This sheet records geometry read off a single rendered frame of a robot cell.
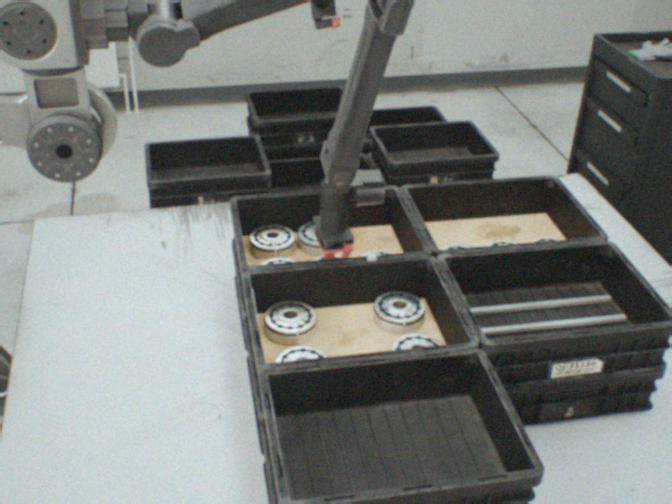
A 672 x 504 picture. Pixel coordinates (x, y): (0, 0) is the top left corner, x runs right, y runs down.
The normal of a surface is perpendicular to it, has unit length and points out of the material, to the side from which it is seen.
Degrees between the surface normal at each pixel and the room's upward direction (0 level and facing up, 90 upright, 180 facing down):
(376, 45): 108
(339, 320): 0
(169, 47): 104
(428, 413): 0
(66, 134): 90
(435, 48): 90
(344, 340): 0
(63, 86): 90
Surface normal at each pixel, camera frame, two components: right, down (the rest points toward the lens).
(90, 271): 0.03, -0.84
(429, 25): 0.22, 0.54
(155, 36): 0.20, 0.73
